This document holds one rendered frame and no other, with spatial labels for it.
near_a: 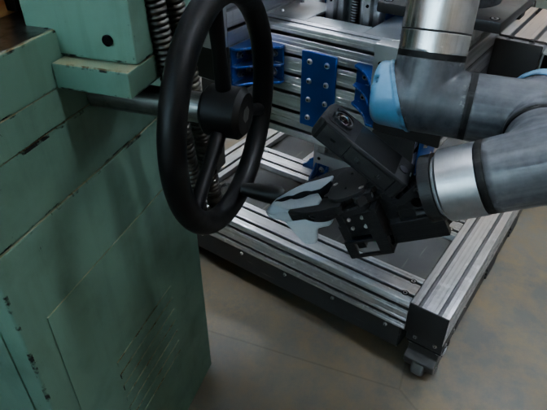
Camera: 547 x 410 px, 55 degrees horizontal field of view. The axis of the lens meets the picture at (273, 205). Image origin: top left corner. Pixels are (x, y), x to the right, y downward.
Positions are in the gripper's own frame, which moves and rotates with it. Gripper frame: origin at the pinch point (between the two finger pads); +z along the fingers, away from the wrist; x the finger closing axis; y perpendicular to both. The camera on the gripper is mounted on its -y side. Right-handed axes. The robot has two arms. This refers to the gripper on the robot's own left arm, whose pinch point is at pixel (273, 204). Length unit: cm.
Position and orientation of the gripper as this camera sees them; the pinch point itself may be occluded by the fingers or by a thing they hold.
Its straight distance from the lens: 64.4
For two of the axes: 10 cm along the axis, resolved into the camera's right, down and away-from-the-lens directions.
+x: 3.7, -5.7, 7.4
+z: -8.2, 1.8, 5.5
